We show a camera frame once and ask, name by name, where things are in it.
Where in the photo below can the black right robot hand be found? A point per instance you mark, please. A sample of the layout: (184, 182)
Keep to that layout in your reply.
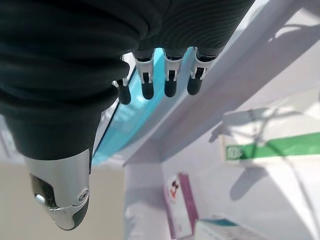
(62, 62)

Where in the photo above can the small white medicine box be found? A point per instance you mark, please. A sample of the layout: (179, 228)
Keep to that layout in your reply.
(220, 230)

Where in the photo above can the pink white medicine box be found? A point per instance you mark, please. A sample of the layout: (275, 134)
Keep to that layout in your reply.
(186, 200)

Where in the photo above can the white medical cart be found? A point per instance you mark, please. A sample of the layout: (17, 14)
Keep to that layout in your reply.
(190, 117)

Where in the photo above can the white box green stripe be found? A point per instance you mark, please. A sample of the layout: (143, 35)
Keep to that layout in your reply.
(275, 147)

